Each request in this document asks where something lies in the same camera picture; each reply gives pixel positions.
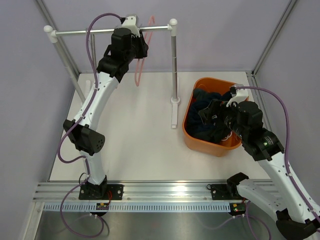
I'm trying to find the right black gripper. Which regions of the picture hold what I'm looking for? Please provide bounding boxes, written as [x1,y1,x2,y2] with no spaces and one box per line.
[198,99,248,139]

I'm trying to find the black shorts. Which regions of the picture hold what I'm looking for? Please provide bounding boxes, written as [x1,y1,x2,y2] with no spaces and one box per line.
[192,87,235,145]

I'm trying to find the navy blue shorts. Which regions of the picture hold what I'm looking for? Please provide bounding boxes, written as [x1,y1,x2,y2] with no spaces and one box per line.
[185,88,232,135]

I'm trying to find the pink hanger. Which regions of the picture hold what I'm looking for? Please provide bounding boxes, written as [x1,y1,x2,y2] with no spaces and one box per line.
[134,32,153,87]
[141,15,155,35]

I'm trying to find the grey hanger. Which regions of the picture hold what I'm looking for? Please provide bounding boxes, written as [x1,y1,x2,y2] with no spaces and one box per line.
[86,34,97,72]

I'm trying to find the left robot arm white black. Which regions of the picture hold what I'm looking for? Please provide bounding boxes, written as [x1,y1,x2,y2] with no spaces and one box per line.
[63,27,149,200]

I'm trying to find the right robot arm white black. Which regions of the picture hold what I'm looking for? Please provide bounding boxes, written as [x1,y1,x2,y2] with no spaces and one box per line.
[199,100,320,240]

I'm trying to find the orange plastic basket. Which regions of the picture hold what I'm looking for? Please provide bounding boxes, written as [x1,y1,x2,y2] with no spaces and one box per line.
[182,77,241,157]

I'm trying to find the silver clothes rack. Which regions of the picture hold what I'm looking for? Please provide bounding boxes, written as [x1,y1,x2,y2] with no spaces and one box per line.
[43,18,180,129]

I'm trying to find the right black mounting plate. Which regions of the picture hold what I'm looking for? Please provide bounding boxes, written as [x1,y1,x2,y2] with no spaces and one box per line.
[206,183,240,200]

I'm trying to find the black mounting plate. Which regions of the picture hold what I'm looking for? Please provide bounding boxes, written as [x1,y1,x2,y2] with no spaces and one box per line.
[78,183,124,201]
[206,183,240,200]

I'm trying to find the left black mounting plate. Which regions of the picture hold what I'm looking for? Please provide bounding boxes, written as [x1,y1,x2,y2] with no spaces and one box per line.
[78,183,124,201]

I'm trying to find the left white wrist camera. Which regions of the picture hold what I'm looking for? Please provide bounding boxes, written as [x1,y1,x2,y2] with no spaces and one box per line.
[121,14,141,38]

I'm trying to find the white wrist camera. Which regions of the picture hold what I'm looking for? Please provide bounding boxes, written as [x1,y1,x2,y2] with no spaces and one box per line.
[226,84,249,107]
[121,14,141,38]

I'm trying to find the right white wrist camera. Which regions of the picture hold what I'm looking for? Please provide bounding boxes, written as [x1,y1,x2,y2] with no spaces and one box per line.
[226,84,249,107]

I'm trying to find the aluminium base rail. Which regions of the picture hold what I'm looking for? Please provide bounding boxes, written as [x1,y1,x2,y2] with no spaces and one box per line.
[32,180,306,204]

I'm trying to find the white slotted cable duct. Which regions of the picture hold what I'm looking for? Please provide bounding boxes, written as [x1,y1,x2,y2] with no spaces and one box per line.
[43,201,231,213]

